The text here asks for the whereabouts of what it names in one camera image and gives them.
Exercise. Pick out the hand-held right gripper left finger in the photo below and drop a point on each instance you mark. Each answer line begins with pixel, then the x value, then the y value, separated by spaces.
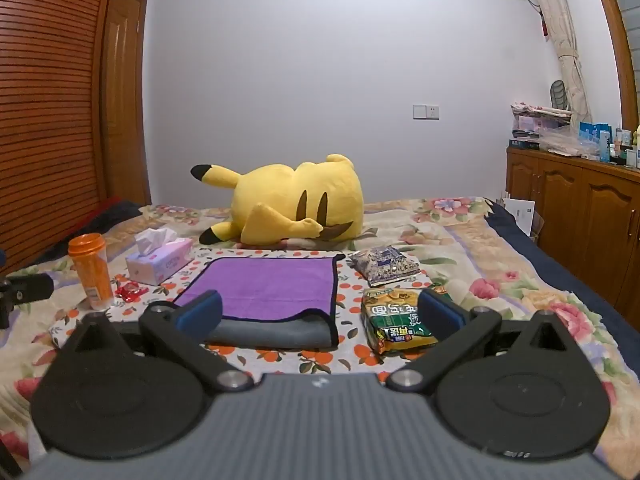
pixel 202 311

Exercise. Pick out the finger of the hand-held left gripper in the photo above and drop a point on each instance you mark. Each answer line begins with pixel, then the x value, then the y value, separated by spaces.
pixel 31 287

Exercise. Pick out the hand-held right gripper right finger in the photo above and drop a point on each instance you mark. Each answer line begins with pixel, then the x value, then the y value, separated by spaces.
pixel 439 311

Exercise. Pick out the purple towel with grey back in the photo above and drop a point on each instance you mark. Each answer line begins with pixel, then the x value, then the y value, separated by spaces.
pixel 270 285

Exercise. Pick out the green instant noodle packet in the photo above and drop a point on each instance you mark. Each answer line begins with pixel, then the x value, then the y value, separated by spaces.
pixel 395 321

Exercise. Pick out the pink and white tissue box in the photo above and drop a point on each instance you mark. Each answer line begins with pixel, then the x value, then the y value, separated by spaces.
pixel 160 265

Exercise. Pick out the orange plastic bottle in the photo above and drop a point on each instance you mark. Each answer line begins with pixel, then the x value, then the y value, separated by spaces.
pixel 92 275

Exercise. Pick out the blue and white snack packet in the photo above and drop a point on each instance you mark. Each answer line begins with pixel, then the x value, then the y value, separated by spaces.
pixel 385 265

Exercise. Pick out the red candy wrapper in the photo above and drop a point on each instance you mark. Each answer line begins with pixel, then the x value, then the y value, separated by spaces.
pixel 129 292

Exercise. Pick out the white cloth with orange print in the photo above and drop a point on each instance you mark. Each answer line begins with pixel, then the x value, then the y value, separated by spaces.
pixel 351 291

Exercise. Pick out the dark blue bed cover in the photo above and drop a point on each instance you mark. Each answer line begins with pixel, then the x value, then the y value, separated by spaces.
pixel 560 270

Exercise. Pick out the cardboard box with white paper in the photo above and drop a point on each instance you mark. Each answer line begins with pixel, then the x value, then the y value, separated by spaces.
pixel 520 210

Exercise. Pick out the yellow plush toy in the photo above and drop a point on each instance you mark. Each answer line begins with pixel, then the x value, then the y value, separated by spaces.
pixel 280 195

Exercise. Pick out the wooden cabinet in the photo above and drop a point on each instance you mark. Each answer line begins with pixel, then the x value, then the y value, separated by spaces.
pixel 565 210

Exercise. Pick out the wooden louvered wardrobe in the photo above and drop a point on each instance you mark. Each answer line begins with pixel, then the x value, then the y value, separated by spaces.
pixel 45 110

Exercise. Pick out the wooden door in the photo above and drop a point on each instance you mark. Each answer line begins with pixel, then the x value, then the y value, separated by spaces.
pixel 125 110

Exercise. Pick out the clear plastic bag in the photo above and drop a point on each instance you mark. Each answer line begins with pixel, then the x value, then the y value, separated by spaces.
pixel 567 141

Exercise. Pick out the clutter on cabinet top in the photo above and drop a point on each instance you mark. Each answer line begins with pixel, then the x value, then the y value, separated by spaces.
pixel 537 120

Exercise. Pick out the blue and white box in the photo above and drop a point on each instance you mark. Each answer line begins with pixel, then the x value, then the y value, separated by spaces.
pixel 592 137

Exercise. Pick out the group of small bottles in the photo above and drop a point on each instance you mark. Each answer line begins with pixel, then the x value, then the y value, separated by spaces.
pixel 627 152

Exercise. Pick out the small dark fan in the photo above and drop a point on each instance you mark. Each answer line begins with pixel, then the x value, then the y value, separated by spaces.
pixel 559 94

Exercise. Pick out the beige patterned curtain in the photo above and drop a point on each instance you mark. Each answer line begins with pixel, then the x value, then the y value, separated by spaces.
pixel 565 50

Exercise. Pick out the red hanging ornament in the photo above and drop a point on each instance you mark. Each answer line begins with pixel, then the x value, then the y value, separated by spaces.
pixel 544 25

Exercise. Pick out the white wall switch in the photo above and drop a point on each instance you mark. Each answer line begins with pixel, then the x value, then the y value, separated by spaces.
pixel 426 111

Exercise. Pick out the wooden window frame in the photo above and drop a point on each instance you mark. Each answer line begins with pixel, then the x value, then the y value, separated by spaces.
pixel 616 60

